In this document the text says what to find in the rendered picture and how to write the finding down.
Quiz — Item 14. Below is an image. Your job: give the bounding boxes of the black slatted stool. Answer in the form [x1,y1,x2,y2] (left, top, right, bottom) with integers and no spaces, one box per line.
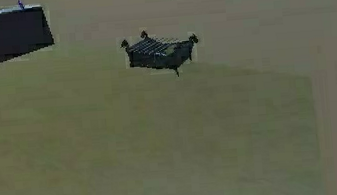
[119,26,202,82]

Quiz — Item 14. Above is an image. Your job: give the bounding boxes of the black cabinet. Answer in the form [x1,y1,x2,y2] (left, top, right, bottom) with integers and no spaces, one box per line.
[0,3,58,71]

